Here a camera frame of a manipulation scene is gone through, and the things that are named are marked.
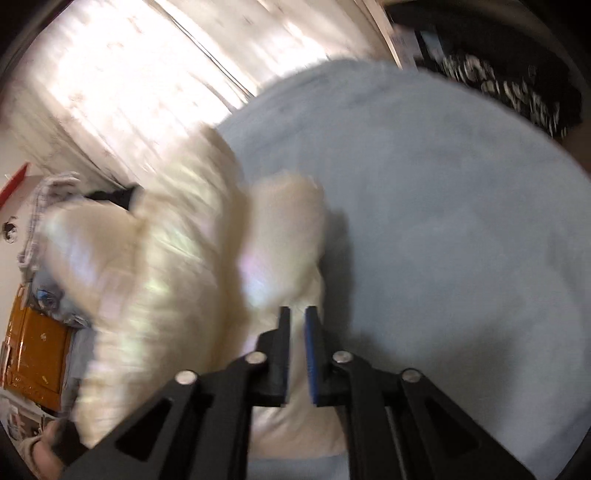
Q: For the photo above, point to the orange wooden headboard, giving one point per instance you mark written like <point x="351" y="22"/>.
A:
<point x="37" y="350"/>

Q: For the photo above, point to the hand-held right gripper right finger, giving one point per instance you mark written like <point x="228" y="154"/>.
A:
<point x="314" y="360"/>

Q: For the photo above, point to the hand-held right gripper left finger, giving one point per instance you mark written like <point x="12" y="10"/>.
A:
<point x="281" y="350"/>

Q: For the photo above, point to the red strip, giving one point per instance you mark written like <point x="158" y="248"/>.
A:
<point x="14" y="183"/>

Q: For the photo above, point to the black fuzzy cloth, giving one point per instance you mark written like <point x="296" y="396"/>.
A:
<point x="115" y="196"/>

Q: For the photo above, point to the white leaf-print curtain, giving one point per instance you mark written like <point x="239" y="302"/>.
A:
<point x="138" y="69"/>

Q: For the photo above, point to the folded grey-blue blanket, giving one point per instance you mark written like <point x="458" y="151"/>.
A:
<point x="48" y="297"/>

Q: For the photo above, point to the white down jacket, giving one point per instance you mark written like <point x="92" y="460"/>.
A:
<point x="161" y="277"/>

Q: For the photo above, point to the pale patterned quilt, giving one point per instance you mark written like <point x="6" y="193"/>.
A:
<point x="46" y="189"/>

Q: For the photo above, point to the person's left forearm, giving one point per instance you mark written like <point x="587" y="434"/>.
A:
<point x="36" y="454"/>

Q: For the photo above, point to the black and white patterned cloth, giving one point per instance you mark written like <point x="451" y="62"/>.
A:
<point x="503" y="87"/>

